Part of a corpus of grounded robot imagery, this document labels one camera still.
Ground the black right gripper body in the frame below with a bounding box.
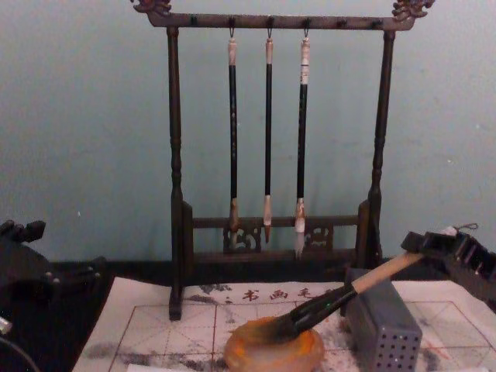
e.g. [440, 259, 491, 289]
[445, 226, 496, 308]

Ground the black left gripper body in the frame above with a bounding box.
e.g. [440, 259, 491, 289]
[0, 239, 60, 313]

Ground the large brush with pale handle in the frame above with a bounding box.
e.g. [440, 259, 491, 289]
[263, 250, 425, 346]

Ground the black table cloth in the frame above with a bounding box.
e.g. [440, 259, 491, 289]
[0, 255, 496, 372]

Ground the grey box with holes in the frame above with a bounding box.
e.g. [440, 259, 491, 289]
[339, 267, 424, 372]

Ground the white gridded felt mat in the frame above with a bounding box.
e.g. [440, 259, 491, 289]
[71, 275, 496, 372]

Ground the hanging brush with white tip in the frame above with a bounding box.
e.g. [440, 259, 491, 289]
[293, 27, 314, 260]

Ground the dark wooden brush rack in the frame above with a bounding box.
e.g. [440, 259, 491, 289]
[133, 0, 429, 322]

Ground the thin hanging brush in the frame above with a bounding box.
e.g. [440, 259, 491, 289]
[263, 27, 277, 245]

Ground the amber round ink dish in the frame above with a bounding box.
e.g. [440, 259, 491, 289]
[223, 315, 326, 372]

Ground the hanging brush with brown tip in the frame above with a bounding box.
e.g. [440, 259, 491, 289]
[226, 27, 242, 250]

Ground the thin dark cable with plug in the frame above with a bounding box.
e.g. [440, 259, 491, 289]
[0, 315, 42, 372]

